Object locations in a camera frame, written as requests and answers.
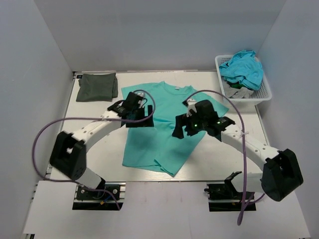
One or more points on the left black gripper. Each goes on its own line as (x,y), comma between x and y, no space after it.
(146,123)

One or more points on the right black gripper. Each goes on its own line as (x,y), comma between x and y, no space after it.
(182,121)

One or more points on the teal green t-shirt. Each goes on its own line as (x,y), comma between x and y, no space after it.
(154,148)

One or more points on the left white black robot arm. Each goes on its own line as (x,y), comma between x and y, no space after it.
(69,155)

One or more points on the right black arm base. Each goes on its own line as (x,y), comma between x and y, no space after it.
(221,199)

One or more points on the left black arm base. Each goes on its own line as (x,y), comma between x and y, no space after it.
(86,200)

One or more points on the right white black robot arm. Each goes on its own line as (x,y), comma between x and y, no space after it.
(280,171)

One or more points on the grey white cloth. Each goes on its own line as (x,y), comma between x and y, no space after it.
(234,93)

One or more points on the folded dark grey t-shirt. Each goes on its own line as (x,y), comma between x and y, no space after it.
(97,88)

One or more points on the dark green cloth in basket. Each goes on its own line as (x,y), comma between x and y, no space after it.
(237,86)

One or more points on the light blue t-shirt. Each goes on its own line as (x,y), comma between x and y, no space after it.
(243,69)

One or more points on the white plastic basket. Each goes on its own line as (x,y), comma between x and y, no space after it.
(263,94)

